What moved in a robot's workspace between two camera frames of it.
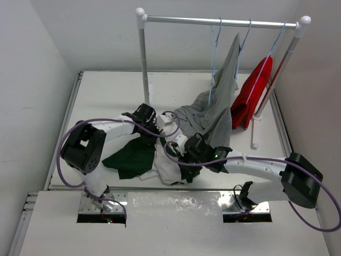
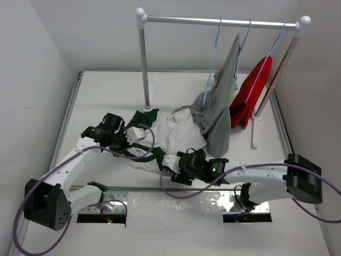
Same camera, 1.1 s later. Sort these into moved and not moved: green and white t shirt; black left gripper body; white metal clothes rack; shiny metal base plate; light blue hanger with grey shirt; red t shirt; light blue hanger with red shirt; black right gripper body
Moved: black right gripper body; black left gripper body; green and white t shirt
Not moved: white metal clothes rack; light blue hanger with grey shirt; red t shirt; shiny metal base plate; light blue hanger with red shirt
